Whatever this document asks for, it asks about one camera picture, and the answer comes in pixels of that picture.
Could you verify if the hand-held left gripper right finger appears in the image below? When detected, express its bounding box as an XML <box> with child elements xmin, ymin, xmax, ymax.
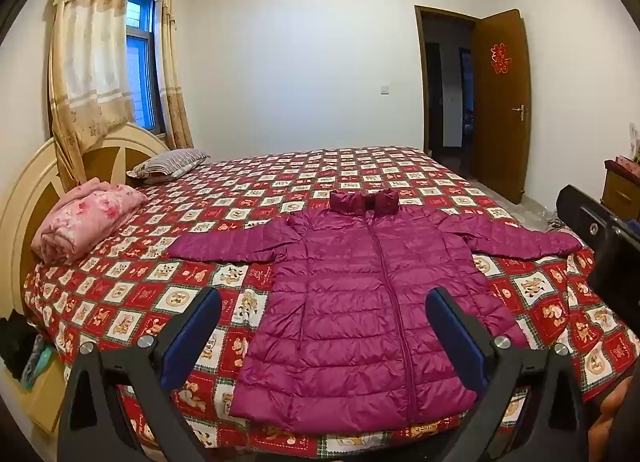
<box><xmin>424</xmin><ymin>286</ymin><xmax>588</xmax><ymax>462</ymax></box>

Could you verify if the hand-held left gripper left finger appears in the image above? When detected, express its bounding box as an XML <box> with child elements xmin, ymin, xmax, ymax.
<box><xmin>56</xmin><ymin>286</ymin><xmax>223</xmax><ymax>462</ymax></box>

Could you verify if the magenta down jacket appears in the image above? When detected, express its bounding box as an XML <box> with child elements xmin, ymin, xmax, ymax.
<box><xmin>167</xmin><ymin>189</ymin><xmax>583</xmax><ymax>435</ymax></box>

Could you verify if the dark clothes pile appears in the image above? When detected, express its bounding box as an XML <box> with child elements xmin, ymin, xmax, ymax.
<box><xmin>0</xmin><ymin>312</ymin><xmax>38</xmax><ymax>380</ymax></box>

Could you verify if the wooden cabinet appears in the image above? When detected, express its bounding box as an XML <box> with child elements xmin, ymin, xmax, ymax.
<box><xmin>600</xmin><ymin>159</ymin><xmax>640</xmax><ymax>223</ymax></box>

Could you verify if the red checkered cartoon bed sheet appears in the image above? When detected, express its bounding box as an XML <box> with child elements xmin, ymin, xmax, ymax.
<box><xmin>22</xmin><ymin>146</ymin><xmax>640</xmax><ymax>460</ymax></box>

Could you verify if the brown wooden door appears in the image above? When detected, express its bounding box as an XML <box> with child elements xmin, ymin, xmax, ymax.
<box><xmin>472</xmin><ymin>9</ymin><xmax>532</xmax><ymax>205</ymax></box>

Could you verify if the teal cloth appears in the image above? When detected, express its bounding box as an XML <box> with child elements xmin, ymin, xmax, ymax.
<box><xmin>20</xmin><ymin>334</ymin><xmax>53</xmax><ymax>388</ymax></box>

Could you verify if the pink floral folded quilt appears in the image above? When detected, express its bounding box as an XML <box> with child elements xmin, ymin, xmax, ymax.
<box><xmin>31</xmin><ymin>179</ymin><xmax>149</xmax><ymax>265</ymax></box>

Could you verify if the cream bedside cabinet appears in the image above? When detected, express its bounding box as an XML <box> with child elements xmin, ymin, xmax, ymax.
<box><xmin>0</xmin><ymin>352</ymin><xmax>68</xmax><ymax>435</ymax></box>

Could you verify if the striped pillow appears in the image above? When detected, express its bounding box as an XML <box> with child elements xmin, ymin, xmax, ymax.
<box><xmin>126</xmin><ymin>148</ymin><xmax>211</xmax><ymax>186</ymax></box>

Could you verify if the red paper door decoration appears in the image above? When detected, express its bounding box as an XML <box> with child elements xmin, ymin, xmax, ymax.
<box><xmin>490</xmin><ymin>43</ymin><xmax>517</xmax><ymax>75</ymax></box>

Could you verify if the cream wooden headboard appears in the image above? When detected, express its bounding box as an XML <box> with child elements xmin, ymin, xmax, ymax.
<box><xmin>0</xmin><ymin>123</ymin><xmax>173</xmax><ymax>323</ymax></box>

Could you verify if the narrow beige floral curtain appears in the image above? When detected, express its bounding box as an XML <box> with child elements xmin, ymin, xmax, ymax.
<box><xmin>152</xmin><ymin>0</ymin><xmax>195</xmax><ymax>150</ymax></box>

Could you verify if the window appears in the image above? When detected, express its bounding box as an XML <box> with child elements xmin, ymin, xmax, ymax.
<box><xmin>125</xmin><ymin>0</ymin><xmax>166</xmax><ymax>135</ymax></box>

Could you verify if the wide beige floral curtain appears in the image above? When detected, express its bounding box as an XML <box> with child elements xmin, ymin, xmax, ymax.
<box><xmin>47</xmin><ymin>0</ymin><xmax>136</xmax><ymax>193</ymax></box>

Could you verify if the dark wooden door frame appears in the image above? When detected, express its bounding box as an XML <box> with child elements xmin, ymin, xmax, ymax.
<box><xmin>414</xmin><ymin>5</ymin><xmax>483</xmax><ymax>157</ymax></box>

